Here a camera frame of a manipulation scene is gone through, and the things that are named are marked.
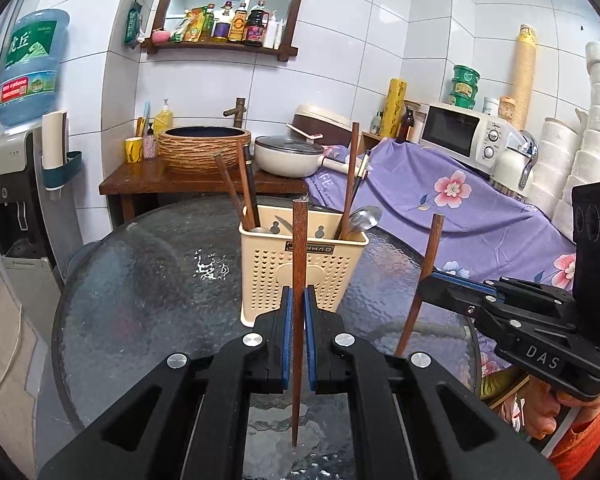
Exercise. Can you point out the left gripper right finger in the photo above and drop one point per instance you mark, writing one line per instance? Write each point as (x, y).
(410, 418)

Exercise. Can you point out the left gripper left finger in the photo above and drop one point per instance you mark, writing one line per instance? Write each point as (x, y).
(187, 418)

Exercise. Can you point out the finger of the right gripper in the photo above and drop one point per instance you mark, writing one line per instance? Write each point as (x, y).
(449, 297)
(484, 289)

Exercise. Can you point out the black chopstick gold tip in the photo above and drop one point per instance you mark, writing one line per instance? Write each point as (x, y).
(360, 174)

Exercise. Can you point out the black chopstick gold band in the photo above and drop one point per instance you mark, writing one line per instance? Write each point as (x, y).
(252, 194)

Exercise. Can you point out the right hand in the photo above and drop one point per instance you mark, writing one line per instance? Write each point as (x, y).
(542, 405)

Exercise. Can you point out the purple floral cloth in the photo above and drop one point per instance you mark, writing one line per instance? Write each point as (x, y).
(486, 235)

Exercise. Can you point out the metal spoon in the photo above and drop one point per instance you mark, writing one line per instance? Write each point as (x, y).
(362, 220)

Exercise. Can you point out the white microwave oven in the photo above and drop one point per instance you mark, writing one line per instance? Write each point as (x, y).
(474, 139)

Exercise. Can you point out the stacked white paper bowls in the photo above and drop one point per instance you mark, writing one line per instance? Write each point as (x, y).
(568, 158)

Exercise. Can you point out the yellow roll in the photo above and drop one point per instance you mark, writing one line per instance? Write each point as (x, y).
(391, 116)

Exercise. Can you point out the green stacked bowls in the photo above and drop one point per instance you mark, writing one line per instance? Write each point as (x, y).
(464, 87)

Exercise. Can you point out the brown rice cooker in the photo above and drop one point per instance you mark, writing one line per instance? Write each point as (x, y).
(321, 126)

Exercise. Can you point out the tall paper cup stack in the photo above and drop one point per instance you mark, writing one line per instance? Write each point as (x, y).
(523, 74)

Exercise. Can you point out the wooden side table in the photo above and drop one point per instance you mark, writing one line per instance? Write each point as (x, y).
(152, 176)

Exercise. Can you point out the woven brown basin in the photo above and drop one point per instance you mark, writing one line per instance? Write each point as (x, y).
(192, 150)

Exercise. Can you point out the yellow cup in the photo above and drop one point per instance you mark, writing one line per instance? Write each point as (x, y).
(134, 149)

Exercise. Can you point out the paper cup holder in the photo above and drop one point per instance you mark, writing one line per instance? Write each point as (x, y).
(59, 164)

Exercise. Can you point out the brass faucet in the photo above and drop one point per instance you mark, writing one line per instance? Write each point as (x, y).
(237, 113)

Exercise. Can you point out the white water dispenser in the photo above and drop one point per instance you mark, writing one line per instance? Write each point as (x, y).
(39, 231)

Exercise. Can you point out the yellow soap bottle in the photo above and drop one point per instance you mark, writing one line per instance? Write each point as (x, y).
(163, 121)

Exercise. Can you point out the blue water bottle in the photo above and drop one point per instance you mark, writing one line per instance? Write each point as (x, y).
(29, 77)

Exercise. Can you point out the wooden wall shelf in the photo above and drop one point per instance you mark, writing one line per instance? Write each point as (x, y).
(257, 26)

